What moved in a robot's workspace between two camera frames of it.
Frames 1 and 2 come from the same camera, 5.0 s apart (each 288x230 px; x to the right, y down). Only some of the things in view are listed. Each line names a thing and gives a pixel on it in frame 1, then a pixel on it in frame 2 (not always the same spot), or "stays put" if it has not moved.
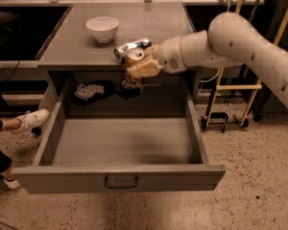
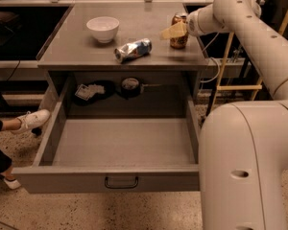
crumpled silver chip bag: [121, 51] stays put
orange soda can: [132, 82] -> [179, 42]
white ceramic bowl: [103, 28] stays put
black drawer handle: [120, 187] stays put
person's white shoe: [31, 120] stays put
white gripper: [169, 56] -> [193, 24]
